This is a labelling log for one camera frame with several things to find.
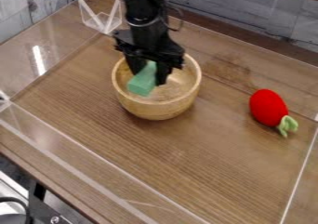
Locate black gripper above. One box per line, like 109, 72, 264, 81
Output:
114, 15, 185, 86

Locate green rectangular block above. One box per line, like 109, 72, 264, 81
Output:
127, 61, 157, 97

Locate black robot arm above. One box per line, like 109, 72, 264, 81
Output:
114, 0, 186, 86

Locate brown wooden bowl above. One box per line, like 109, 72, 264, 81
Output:
113, 54, 203, 121

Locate clear acrylic tray walls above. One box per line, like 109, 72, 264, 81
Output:
0, 0, 318, 224

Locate red plush strawberry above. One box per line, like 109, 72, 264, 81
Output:
249, 88, 300, 138

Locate black table leg bracket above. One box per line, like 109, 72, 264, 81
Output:
28, 179, 81, 224

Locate black cable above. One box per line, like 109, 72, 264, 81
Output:
0, 197, 35, 224

